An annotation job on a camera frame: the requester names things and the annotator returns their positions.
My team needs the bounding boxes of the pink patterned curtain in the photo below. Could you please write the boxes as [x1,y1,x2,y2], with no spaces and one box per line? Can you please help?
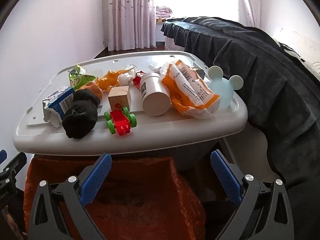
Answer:
[102,0,158,51]
[236,0,262,28]

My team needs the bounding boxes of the red toy car green wheels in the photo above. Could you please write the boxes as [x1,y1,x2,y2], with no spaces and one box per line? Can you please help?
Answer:
[104,103,137,136]

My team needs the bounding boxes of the folded pink blankets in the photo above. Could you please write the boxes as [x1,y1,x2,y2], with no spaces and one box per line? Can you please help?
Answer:
[155,5,173,20]

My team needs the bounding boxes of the red white crumpled wrapper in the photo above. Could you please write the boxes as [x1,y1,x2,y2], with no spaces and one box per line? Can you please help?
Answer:
[117,65,138,85]

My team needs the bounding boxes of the white pillow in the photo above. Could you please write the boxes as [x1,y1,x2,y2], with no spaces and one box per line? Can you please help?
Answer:
[272,27,320,73]

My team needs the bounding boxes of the black sock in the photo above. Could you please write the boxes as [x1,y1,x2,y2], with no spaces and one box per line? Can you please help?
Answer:
[62,89,101,139]

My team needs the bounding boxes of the blue milk carton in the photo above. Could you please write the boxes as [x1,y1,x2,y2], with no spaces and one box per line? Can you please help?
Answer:
[42,86,75,128]

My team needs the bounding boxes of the orange plastic toy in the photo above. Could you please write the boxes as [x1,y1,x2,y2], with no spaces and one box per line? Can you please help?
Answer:
[96,70,125,92]

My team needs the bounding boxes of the orange white drink pouch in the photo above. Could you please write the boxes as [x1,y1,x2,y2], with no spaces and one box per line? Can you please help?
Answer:
[149,60,221,120]

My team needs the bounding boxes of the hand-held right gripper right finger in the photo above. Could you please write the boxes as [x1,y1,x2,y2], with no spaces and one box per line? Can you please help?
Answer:
[211,150,295,240]

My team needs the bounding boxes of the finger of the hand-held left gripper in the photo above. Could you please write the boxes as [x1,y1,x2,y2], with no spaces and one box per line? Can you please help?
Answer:
[0,149,27,179]

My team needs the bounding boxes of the wooden block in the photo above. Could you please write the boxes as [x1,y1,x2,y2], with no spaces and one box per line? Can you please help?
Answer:
[108,86,132,110]

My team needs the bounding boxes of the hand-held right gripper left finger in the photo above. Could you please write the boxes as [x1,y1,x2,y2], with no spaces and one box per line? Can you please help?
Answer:
[28,152,112,240]

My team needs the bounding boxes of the orange plastic trash bag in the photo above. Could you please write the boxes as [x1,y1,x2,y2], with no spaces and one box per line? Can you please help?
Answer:
[23,155,207,240]

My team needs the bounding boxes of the grey storage box lid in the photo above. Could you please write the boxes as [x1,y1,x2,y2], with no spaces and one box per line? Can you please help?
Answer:
[13,51,248,155]

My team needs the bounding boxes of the grey plastic storage box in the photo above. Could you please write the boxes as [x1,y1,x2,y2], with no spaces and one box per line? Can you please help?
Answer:
[172,130,227,174]

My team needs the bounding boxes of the white plastic bottle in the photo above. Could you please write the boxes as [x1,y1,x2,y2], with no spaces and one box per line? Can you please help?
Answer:
[139,72,172,116]

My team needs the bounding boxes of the light blue mouse-shaped container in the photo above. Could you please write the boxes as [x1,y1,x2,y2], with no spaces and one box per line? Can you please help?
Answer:
[207,66,244,109]

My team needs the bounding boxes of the green snack wrapper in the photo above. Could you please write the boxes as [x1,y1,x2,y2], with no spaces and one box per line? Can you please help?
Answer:
[69,65,97,90]

